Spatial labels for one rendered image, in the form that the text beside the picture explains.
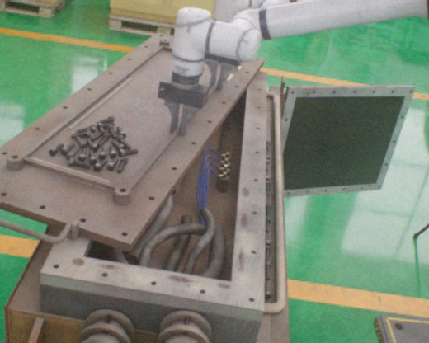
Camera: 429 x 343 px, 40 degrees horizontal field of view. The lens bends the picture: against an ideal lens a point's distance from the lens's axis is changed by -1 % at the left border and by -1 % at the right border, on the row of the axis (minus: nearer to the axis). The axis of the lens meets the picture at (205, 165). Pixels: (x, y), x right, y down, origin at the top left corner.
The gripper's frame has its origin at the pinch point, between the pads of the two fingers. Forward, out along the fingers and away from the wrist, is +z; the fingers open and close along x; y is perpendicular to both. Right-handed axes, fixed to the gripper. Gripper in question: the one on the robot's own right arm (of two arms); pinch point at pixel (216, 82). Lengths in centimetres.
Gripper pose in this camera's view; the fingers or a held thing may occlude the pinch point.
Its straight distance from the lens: 203.2
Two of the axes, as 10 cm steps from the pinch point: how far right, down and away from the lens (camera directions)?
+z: -1.4, 8.5, 5.1
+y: 3.0, -4.6, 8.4
